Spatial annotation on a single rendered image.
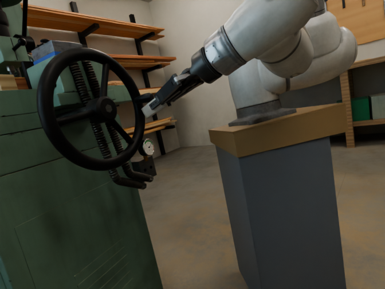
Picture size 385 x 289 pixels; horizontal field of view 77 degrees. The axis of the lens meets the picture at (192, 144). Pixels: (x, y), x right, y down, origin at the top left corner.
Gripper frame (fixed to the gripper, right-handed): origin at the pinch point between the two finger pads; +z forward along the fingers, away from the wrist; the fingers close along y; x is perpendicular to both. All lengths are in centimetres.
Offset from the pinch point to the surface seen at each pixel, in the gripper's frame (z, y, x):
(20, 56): 26.4, 9.4, -33.3
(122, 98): 21.1, -15.0, -13.8
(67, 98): 12.3, 12.9, -10.9
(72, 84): 11.0, 10.6, -14.3
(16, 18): 40, -6, -60
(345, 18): -81, -300, -33
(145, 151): 22.0, -13.2, 6.9
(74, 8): 171, -188, -225
